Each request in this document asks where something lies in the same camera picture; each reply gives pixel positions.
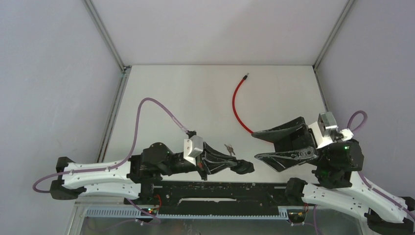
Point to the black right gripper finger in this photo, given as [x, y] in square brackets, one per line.
[281, 161]
[281, 131]

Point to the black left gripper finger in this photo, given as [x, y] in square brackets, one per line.
[213, 156]
[215, 167]

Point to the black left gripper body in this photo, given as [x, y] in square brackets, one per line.
[201, 165]

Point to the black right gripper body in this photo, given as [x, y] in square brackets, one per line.
[301, 136]

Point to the key bunch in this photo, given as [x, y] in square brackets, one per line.
[230, 149]

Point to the black padlock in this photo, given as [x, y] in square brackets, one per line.
[243, 167]

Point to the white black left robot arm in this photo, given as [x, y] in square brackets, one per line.
[135, 178]

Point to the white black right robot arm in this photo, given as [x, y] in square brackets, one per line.
[339, 160]

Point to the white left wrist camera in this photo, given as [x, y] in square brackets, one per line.
[193, 147]

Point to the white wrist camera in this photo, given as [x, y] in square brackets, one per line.
[193, 147]
[325, 131]

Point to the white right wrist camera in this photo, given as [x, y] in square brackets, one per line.
[325, 131]

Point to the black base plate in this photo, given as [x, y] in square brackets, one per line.
[218, 199]

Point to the aluminium frame rail right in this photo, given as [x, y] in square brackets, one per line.
[350, 74]

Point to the aluminium frame rail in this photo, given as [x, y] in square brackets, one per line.
[350, 74]
[101, 85]

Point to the aluminium frame rail left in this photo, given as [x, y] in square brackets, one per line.
[101, 85]

